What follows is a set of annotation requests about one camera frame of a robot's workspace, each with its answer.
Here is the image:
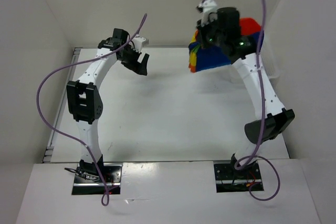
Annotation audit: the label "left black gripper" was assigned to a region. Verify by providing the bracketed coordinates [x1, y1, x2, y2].
[118, 45, 149, 76]

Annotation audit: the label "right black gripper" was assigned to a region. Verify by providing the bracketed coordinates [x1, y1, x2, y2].
[194, 15, 224, 50]

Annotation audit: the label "rainbow striped shorts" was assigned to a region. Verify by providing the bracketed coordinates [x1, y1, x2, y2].
[188, 18, 261, 73]

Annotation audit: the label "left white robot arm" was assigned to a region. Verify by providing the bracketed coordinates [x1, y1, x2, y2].
[66, 28, 149, 182]

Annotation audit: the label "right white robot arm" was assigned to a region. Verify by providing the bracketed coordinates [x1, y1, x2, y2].
[196, 5, 295, 178]

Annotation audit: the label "white plastic basket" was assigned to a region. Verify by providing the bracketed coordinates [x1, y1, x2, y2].
[260, 35, 280, 80]

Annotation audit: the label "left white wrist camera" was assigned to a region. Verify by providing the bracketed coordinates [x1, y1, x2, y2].
[130, 35, 149, 52]

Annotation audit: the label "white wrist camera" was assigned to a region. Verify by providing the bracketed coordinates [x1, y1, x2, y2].
[130, 35, 149, 52]
[196, 0, 217, 26]

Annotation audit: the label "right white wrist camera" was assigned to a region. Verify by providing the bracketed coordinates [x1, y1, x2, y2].
[196, 0, 217, 26]

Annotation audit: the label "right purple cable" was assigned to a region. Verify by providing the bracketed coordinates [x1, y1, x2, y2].
[202, 0, 281, 202]

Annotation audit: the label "purple cable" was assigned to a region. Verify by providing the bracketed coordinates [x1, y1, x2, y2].
[36, 13, 148, 207]
[202, 0, 281, 202]

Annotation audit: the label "aluminium table edge rail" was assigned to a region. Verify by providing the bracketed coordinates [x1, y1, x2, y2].
[42, 47, 82, 163]

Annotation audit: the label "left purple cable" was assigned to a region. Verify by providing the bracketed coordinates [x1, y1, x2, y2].
[36, 13, 148, 207]

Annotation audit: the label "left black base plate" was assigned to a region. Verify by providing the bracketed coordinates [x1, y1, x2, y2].
[66, 164, 122, 196]

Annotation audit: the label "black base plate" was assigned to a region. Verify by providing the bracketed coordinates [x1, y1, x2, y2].
[66, 164, 122, 196]
[213, 161, 264, 193]

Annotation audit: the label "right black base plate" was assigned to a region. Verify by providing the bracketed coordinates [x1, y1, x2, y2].
[213, 161, 264, 193]

